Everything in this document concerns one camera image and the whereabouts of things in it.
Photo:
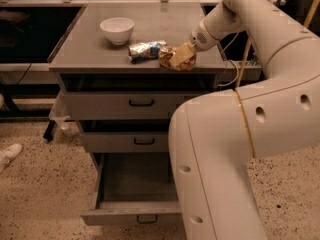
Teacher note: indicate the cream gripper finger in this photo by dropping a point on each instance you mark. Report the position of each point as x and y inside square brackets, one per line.
[183, 53]

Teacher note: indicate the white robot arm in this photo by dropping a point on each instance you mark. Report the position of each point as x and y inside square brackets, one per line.
[214, 136]

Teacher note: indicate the crushed blue silver can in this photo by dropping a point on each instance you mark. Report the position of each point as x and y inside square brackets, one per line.
[146, 50]

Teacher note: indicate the grey drawer cabinet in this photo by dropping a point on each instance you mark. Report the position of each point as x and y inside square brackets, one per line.
[86, 51]

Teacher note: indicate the grey top drawer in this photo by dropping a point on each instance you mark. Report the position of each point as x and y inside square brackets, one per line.
[131, 96]

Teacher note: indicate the grey drawer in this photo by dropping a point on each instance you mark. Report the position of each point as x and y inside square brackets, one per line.
[125, 135]
[133, 189]
[131, 96]

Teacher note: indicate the grey middle drawer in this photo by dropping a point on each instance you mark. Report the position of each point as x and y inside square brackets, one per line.
[125, 135]

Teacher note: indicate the grey bottom drawer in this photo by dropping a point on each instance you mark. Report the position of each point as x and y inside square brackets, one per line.
[133, 189]

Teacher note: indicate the white ceramic bowl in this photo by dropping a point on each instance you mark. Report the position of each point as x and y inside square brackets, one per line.
[117, 30]

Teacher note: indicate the dark bag on shelf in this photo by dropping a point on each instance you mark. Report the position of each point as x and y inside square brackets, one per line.
[15, 19]

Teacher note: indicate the white sneaker lower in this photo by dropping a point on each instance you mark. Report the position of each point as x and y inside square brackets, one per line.
[8, 155]

